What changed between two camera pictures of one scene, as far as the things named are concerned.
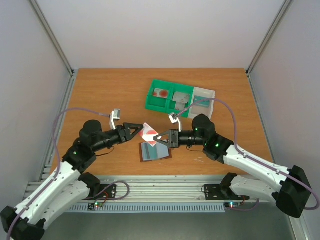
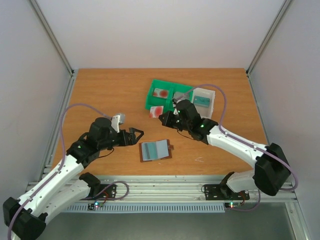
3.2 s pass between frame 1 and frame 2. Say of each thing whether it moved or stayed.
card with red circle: moved
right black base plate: stayed
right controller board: stayed
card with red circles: stayed
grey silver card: stayed
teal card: stayed
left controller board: stayed
